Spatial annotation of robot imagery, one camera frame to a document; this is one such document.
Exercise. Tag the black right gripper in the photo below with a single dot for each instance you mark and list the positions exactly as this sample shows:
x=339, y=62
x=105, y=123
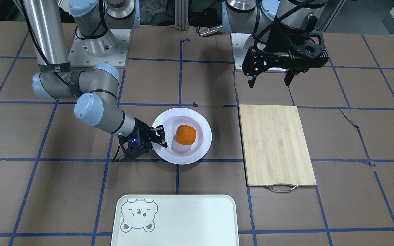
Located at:
x=141, y=131

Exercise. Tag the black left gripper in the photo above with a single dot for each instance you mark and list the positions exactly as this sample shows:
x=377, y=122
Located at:
x=276, y=43

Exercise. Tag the white ribbed plate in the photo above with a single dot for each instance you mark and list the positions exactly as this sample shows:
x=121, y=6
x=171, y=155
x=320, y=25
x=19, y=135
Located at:
x=177, y=153

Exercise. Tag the orange fruit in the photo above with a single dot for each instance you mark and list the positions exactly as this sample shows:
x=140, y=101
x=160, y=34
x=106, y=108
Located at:
x=185, y=135

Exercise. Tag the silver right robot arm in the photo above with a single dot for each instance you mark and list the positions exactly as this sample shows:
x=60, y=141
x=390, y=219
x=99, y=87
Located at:
x=90, y=72

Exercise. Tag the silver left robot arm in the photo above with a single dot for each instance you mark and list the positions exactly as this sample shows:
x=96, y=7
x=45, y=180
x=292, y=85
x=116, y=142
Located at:
x=260, y=17

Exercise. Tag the cream bear tray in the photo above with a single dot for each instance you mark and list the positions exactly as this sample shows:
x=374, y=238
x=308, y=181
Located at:
x=175, y=220

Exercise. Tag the silver metal cylinder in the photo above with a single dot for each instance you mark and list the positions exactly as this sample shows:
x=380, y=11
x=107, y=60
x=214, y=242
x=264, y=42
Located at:
x=209, y=32

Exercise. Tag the bamboo cutting board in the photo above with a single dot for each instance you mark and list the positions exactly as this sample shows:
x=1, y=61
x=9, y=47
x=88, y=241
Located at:
x=274, y=147

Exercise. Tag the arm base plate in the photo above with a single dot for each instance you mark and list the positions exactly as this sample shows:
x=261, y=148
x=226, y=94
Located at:
x=112, y=48
x=240, y=44

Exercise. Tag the aluminium frame post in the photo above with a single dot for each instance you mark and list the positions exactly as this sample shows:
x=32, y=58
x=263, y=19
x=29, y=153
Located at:
x=181, y=15

